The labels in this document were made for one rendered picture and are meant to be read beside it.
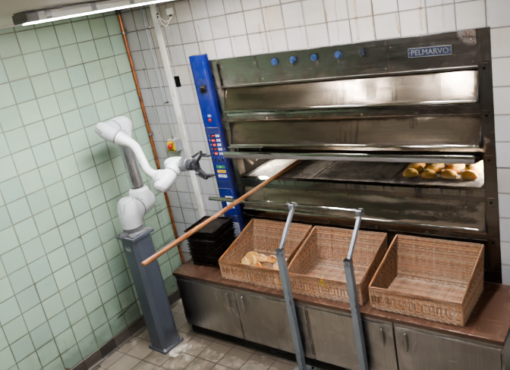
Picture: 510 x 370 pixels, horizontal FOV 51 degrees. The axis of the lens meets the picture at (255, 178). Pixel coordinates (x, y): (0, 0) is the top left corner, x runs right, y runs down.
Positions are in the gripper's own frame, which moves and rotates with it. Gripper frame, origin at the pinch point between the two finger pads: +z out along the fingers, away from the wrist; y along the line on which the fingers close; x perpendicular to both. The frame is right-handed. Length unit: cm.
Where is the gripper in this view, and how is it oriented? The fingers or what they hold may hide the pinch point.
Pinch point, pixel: (211, 165)
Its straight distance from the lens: 353.4
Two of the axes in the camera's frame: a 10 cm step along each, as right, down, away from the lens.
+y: 1.9, 9.3, 3.1
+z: 7.9, 0.5, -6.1
